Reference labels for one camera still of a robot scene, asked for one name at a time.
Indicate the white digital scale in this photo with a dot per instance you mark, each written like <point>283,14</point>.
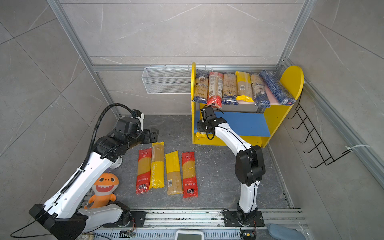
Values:
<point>189,235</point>

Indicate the plain yellow top spaghetti bag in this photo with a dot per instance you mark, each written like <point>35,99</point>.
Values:
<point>174,179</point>

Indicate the yellow pink blue wooden shelf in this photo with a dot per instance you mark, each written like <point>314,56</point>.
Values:
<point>255,128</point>

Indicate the blue grey cloth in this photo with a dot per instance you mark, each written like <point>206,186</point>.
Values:
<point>282,233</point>

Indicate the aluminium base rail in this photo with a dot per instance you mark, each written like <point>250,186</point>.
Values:
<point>214,224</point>

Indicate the dark blue end spaghetti bag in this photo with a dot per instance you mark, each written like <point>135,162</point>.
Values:
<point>230,92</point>

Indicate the blue Sankara spaghetti bag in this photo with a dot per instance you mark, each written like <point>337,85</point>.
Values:
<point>201,87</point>

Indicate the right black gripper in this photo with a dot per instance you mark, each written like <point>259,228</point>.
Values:
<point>199,128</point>

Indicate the white wire mesh basket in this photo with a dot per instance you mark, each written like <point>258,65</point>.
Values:
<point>167,80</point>

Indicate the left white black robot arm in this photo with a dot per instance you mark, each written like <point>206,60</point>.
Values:
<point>62,216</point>

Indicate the red label spaghetti bag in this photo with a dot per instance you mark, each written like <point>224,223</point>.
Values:
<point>215,89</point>

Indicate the blue trim spaghetti bag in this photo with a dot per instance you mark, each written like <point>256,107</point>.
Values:
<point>260,96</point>

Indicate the yellow Pastatime spaghetti bag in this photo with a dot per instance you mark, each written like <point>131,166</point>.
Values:
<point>201,135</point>

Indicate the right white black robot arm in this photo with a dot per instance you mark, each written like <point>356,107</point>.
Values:
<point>249,166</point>

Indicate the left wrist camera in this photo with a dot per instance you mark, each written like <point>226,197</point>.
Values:
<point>140,116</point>

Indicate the orange plush toy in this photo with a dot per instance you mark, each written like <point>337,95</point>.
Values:
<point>103,190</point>

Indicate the blue Barilla spaghetti box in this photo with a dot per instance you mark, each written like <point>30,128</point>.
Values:
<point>283,96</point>

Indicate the yellow end spaghetti bag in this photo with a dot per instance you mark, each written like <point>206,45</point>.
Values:
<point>244,87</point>

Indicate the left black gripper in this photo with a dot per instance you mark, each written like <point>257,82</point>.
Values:
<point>146,138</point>

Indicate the black wire hook rack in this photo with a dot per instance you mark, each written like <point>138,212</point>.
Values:
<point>313,138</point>

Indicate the yellow label spaghetti bag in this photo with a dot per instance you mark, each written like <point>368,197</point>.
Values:
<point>157,178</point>

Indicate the thin red spaghetti bag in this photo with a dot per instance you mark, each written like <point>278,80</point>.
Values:
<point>190,185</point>

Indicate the white analog alarm clock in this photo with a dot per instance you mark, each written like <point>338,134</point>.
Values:
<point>117,163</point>

